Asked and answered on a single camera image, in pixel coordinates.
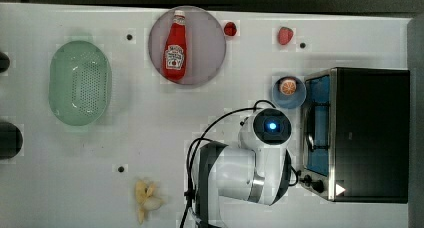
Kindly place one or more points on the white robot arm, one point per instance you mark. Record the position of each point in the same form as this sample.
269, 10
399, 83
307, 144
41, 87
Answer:
256, 168

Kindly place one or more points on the red ketchup bottle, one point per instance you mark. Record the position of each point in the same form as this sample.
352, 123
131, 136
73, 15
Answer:
175, 50

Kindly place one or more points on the grey round plate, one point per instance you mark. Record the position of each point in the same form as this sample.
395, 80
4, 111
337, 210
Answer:
206, 44

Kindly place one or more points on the blue bowl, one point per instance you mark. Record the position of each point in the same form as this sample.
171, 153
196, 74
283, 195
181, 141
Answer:
292, 101

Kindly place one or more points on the orange slice toy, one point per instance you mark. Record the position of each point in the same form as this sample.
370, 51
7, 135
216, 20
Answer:
288, 86

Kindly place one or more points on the small dark red strawberry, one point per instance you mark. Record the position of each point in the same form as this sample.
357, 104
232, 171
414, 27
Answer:
230, 29

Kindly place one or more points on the large pink strawberry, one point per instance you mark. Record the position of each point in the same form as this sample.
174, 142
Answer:
285, 35

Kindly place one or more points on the peeled banana toy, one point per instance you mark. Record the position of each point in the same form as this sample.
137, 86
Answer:
146, 199

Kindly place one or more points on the green perforated colander bowl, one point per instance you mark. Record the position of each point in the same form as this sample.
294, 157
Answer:
80, 83

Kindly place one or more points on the black toaster oven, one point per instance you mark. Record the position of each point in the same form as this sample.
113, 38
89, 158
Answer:
355, 135

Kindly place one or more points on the black cylinder cup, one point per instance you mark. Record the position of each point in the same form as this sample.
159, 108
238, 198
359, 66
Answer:
11, 140

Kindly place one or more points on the black cylinder holder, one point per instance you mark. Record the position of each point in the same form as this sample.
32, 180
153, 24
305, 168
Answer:
4, 62

